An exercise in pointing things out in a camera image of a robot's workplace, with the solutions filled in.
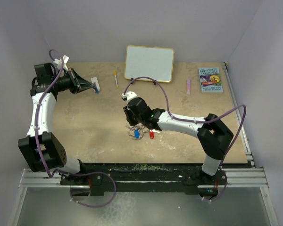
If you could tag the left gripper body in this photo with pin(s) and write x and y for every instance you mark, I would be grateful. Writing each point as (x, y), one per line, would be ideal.
(66, 82)

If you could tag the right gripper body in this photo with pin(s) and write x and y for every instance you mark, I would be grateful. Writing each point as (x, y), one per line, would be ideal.
(134, 119)

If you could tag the metal keyring with keys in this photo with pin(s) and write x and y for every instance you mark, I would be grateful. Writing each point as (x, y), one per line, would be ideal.
(142, 130)

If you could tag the red key tag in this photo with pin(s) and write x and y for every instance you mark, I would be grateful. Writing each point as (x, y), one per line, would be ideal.
(152, 133)

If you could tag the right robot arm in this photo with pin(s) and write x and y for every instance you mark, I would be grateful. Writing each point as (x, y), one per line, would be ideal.
(214, 136)

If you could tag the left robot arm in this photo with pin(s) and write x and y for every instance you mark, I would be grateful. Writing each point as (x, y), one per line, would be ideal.
(40, 148)

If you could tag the yellow capped marker pen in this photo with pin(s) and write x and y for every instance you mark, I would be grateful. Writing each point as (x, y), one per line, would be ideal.
(116, 81)

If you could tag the yellow framed whiteboard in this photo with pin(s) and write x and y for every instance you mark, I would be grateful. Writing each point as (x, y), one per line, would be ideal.
(143, 62)

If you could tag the blue treehouse book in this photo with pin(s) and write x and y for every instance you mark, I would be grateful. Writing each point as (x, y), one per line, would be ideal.
(210, 80)

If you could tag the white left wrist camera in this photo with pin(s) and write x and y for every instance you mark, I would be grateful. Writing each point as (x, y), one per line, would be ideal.
(62, 63)

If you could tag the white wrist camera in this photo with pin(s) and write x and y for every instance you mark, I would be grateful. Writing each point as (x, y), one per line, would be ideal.
(129, 96)
(62, 63)

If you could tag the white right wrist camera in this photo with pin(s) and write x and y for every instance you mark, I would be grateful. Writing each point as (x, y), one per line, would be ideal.
(129, 96)

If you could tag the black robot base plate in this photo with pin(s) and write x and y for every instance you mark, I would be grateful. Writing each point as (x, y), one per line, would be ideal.
(186, 178)

